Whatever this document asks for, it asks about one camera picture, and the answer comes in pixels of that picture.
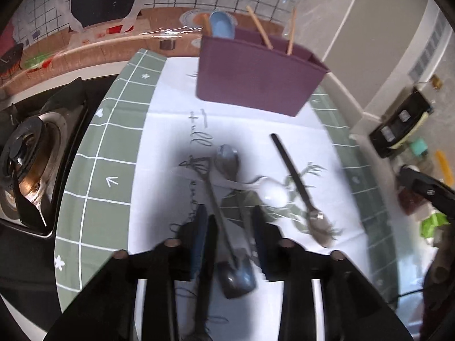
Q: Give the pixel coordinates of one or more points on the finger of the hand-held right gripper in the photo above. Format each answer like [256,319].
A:
[426,188]

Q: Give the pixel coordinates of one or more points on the grey vent grille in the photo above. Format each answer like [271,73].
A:
[428,48]

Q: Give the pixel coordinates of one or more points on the black gas stove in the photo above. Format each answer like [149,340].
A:
[32,156]

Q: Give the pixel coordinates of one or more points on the chili jar with yellow lid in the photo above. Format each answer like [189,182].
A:
[412,199]

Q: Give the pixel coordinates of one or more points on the green plastic bag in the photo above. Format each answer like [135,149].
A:
[433,225]

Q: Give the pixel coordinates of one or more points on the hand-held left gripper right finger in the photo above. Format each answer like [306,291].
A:
[320,291]

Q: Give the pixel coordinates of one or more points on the small dark metal spoon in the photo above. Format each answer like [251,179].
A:
[227,161]

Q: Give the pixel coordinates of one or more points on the dark sauce bottle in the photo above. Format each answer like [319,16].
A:
[401,124]

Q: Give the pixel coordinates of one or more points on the purple utensil holder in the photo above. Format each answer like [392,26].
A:
[256,74]

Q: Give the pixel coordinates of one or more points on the small black spatula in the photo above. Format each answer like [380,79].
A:
[237,279]

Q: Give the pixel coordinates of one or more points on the cartoon couple wall poster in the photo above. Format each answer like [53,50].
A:
[142,7]

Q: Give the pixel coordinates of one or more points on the wooden spoon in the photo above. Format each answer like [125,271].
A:
[206,25]

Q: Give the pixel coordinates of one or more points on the small white round spoon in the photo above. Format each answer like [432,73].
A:
[273,193]

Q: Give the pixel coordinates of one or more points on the wooden chopstick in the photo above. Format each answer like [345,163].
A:
[292,32]
[259,28]

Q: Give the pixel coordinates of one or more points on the green checkered white tablecloth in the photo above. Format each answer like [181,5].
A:
[117,142]

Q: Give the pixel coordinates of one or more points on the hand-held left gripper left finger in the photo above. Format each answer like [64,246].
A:
[156,291]

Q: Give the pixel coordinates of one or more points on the shaker with teal lid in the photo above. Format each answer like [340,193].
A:
[419,147]

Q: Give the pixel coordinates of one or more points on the light blue plastic spoon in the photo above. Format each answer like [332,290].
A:
[222,25]

